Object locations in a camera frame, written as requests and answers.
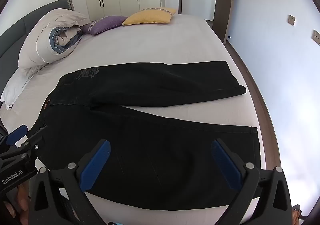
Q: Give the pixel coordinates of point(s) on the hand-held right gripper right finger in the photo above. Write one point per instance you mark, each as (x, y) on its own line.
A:
(225, 165)

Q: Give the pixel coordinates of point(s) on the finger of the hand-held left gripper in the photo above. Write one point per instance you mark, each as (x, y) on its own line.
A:
(16, 135)
(33, 148)

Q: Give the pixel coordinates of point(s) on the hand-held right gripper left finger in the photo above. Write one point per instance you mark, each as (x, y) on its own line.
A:
(93, 167)

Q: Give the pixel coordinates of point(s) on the black pants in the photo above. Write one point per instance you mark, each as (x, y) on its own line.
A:
(150, 155)

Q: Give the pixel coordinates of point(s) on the person's left hand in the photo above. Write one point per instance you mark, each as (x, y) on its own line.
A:
(23, 197)

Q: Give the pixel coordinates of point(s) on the white pillow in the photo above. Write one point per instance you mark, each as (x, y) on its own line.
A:
(15, 87)

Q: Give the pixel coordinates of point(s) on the folded white duvet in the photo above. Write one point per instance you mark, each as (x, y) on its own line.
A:
(45, 32)

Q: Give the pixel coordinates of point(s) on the bed with white sheet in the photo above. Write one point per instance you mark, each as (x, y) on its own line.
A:
(162, 40)

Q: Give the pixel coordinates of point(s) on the purple cushion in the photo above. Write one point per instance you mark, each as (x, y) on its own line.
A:
(107, 24)

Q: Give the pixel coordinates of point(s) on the brown door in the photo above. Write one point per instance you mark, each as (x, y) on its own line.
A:
(227, 15)

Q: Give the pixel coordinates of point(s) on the yellow cushion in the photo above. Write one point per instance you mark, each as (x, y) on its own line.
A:
(150, 17)

